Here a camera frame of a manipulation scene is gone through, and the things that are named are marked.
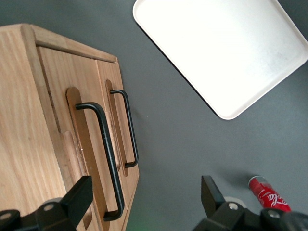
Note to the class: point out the red cola bottle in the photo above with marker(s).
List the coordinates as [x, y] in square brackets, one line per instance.
[267, 195]

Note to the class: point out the wooden two-drawer cabinet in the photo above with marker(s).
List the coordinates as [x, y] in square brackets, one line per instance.
[19, 120]

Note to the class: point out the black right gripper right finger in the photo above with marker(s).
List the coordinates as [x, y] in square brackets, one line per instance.
[216, 211]

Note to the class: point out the cream plastic tray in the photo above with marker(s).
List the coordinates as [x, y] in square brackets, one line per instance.
[216, 53]

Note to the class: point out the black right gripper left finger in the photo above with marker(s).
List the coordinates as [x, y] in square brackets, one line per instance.
[72, 207]

